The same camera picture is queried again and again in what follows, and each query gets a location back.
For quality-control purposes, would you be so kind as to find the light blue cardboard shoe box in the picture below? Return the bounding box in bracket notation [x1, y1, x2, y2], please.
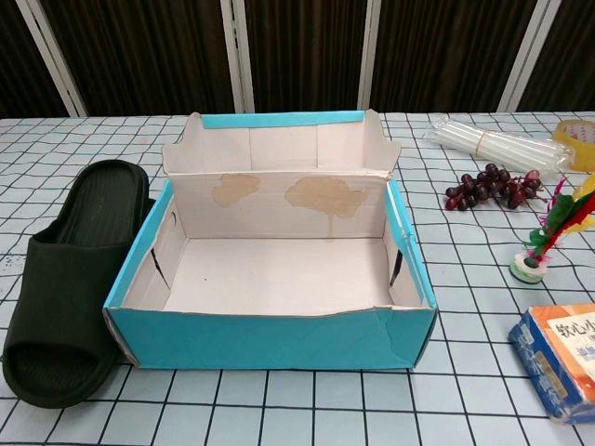
[102, 110, 438, 371]

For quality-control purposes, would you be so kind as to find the orange snack package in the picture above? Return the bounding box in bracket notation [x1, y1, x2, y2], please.
[508, 302, 595, 426]

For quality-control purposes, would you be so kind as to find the light blue checkered tablecloth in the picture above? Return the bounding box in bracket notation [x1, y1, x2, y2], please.
[0, 110, 595, 446]

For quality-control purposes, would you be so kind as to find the purple artificial grape bunch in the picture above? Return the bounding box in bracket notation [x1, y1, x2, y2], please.
[444, 163, 545, 213]

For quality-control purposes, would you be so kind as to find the dark folding partition screen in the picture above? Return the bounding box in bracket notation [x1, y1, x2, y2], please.
[0, 0, 595, 117]

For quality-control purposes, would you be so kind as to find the bundle of clear plastic tubes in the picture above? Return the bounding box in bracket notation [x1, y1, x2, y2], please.
[422, 115, 575, 177]

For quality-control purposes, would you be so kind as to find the colourful feather shuttlecock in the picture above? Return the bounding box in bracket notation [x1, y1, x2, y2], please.
[509, 172, 595, 284]

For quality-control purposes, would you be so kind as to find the yellow packing tape roll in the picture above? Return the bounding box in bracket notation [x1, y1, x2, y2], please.
[551, 119, 595, 173]

